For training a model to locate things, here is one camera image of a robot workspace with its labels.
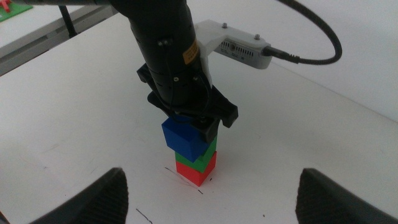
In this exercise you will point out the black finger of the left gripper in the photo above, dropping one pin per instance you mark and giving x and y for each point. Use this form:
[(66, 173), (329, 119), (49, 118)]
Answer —
[(210, 130)]

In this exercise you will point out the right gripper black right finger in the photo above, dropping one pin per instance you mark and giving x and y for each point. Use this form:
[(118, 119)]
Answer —
[(326, 205)]

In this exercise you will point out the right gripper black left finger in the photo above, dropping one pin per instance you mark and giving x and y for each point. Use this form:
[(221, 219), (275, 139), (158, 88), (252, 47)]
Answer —
[(99, 202)]

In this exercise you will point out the blue cube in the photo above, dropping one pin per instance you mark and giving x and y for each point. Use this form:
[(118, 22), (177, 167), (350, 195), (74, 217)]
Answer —
[(183, 140)]

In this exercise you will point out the green cube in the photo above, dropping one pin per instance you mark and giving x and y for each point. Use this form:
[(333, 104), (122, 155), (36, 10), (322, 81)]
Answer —
[(205, 160)]

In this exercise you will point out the red cube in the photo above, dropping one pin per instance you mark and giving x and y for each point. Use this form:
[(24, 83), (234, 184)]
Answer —
[(196, 175)]

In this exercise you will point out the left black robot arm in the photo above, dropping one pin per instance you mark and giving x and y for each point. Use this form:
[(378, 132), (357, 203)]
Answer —
[(161, 40)]

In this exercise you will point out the black clamped pole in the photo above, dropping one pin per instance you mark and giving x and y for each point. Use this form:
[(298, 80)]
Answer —
[(66, 21)]

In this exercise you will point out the white side table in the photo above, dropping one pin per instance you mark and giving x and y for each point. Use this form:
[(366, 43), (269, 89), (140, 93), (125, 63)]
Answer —
[(18, 31)]

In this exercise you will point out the green flat board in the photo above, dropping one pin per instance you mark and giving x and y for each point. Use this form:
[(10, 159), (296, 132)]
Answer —
[(18, 11)]

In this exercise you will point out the small red piece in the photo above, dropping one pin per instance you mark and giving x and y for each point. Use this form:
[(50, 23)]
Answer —
[(5, 5)]

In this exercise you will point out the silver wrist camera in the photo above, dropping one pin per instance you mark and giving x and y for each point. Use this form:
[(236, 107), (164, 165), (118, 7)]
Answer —
[(248, 57)]

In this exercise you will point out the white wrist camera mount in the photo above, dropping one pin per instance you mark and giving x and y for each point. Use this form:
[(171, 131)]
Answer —
[(211, 34)]

